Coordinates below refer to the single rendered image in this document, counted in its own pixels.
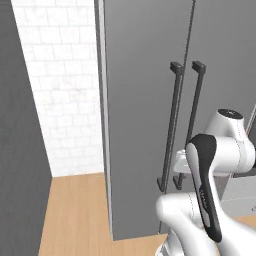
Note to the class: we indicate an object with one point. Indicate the pale grey cupboard run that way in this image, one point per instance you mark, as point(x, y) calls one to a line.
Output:
point(240, 196)

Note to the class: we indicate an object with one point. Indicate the grey fridge door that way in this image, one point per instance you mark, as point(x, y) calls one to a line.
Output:
point(140, 100)
point(226, 50)

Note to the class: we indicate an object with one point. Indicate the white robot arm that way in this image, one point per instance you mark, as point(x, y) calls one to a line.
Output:
point(230, 150)

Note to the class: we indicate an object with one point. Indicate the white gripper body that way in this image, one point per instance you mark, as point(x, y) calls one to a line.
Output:
point(181, 162)

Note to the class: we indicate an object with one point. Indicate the grey fridge side panel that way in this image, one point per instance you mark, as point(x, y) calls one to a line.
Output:
point(101, 83)

